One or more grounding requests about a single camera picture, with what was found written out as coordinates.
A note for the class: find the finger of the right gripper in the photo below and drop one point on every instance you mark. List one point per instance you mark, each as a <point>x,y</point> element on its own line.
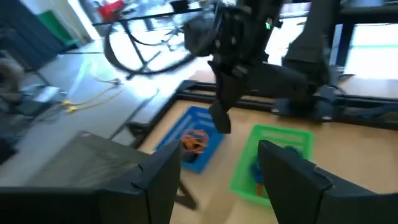
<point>227,93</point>

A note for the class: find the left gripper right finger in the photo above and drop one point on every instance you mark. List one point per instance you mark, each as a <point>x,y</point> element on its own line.
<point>295,193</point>

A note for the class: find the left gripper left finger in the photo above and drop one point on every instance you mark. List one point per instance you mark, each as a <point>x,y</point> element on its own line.
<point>158,186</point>

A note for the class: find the red spiral coil band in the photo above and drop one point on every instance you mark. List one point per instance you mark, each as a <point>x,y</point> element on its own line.
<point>260,189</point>

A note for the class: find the blue spiral coil band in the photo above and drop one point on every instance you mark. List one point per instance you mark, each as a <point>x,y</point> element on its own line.
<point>255,171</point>
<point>293,151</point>

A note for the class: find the orange rubber band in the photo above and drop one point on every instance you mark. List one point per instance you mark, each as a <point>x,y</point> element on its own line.
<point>192,141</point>

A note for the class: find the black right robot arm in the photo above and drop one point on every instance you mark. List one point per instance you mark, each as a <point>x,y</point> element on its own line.
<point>308,53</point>

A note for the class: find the blue plastic basket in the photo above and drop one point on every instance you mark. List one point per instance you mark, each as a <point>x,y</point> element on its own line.
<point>199,115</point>

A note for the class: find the green plastic basket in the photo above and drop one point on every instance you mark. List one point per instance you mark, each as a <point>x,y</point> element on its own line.
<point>280,133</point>

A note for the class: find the black mesh riser shelf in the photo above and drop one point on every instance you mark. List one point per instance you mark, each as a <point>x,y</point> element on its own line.
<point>87,158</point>

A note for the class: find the green bin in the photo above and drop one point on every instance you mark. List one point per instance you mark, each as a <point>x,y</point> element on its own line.
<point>57,29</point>

